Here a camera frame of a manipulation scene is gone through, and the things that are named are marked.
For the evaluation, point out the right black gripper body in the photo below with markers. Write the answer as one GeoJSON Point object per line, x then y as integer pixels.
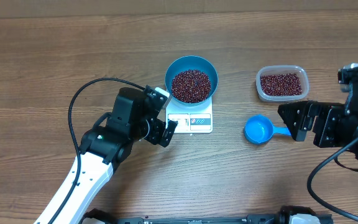
{"type": "Point", "coordinates": [332, 135]}

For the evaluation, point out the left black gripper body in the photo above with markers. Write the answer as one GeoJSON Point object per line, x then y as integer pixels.
{"type": "Point", "coordinates": [153, 131]}

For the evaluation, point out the blue plastic measuring scoop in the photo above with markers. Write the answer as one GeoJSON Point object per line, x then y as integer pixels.
{"type": "Point", "coordinates": [259, 130]}

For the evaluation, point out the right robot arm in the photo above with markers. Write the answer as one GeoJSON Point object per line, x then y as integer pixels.
{"type": "Point", "coordinates": [334, 124]}

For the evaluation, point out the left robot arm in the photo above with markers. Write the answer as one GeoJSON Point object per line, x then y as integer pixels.
{"type": "Point", "coordinates": [105, 146]}

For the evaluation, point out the white digital kitchen scale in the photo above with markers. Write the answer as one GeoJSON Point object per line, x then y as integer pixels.
{"type": "Point", "coordinates": [191, 118]}

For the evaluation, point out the teal metal bowl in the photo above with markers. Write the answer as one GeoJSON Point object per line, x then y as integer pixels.
{"type": "Point", "coordinates": [192, 62]}

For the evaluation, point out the red adzuki beans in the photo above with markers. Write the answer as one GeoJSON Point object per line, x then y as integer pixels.
{"type": "Point", "coordinates": [191, 86]}

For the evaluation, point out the clear plastic food container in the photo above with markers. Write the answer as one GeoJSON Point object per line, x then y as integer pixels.
{"type": "Point", "coordinates": [282, 83]}

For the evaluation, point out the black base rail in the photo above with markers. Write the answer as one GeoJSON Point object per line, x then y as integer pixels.
{"type": "Point", "coordinates": [286, 215]}

